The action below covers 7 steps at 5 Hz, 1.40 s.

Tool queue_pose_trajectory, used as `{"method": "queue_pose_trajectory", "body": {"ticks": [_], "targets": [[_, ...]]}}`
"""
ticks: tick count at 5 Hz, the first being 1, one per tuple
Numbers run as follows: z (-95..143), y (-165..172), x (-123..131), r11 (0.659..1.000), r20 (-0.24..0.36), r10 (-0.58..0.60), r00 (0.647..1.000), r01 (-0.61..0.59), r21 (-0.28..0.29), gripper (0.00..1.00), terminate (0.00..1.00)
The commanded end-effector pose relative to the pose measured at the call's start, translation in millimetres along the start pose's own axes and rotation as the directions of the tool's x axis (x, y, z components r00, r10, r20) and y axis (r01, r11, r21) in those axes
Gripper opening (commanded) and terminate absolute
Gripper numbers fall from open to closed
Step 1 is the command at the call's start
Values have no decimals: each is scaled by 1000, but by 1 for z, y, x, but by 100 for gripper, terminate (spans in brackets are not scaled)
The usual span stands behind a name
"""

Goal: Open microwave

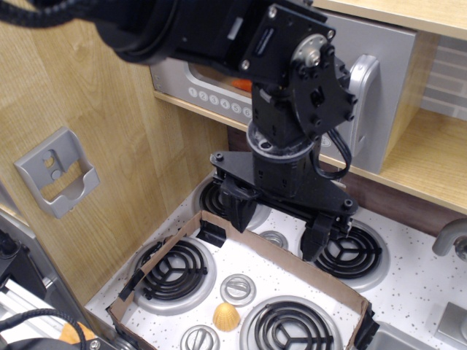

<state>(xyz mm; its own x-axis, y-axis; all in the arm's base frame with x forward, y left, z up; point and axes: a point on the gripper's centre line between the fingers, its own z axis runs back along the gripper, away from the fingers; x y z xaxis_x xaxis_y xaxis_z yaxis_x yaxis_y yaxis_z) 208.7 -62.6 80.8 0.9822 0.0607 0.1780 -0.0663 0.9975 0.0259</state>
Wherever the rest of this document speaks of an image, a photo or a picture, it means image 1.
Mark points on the yellow ridged toy shell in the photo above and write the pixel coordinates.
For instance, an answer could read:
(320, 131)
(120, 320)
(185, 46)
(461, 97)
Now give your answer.
(226, 318)

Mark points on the grey toy microwave door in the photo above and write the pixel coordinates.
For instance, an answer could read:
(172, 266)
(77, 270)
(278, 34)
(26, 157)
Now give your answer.
(393, 46)

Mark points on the front grey stove knob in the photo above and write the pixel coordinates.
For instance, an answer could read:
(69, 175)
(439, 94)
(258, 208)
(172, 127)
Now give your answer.
(200, 337)

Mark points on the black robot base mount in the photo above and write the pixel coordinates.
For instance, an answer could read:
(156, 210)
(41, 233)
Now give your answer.
(17, 265)

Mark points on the back left black burner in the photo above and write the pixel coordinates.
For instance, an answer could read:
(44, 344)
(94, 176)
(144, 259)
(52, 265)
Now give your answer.
(210, 200)

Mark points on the black burner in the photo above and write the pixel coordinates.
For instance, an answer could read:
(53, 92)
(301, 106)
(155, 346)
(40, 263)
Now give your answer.
(352, 256)
(179, 274)
(291, 325)
(210, 200)

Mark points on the grey toy sink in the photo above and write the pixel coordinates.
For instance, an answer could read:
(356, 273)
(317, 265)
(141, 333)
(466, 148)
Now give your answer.
(449, 332)

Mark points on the brown cardboard fence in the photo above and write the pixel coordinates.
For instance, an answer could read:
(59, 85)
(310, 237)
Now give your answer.
(363, 331)

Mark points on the middle small grey knob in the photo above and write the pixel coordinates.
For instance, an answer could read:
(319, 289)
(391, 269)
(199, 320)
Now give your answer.
(276, 238)

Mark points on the grey wall phone holder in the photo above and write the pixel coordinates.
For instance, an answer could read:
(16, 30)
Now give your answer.
(48, 162)

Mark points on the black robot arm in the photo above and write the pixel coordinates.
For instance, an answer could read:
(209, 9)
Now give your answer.
(300, 92)

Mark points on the orange toy at bottom left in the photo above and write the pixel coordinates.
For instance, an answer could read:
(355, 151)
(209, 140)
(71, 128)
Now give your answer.
(70, 335)

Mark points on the front left black burner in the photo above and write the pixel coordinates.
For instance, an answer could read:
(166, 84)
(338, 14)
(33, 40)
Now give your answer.
(179, 274)

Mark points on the grey toy faucet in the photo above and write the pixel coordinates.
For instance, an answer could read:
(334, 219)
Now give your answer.
(451, 235)

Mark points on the centre grey stove knob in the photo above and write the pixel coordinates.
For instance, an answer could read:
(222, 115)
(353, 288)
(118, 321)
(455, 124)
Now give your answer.
(238, 290)

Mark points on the silver microwave door handle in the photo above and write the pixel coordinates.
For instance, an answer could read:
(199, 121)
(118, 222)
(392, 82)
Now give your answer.
(363, 74)

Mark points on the back right black burner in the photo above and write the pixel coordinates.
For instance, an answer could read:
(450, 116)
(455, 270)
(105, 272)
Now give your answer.
(352, 256)

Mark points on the grey stove knob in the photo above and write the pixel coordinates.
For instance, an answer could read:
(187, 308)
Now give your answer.
(238, 290)
(200, 337)

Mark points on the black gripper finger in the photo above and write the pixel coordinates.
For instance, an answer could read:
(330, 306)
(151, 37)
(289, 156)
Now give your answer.
(239, 203)
(319, 232)

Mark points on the orange toy carrot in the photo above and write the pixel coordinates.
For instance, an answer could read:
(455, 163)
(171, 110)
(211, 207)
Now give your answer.
(242, 84)

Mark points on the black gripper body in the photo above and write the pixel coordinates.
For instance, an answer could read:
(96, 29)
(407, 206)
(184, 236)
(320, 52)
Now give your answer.
(289, 178)

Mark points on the front right black burner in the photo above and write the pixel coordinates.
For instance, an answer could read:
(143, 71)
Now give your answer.
(291, 325)

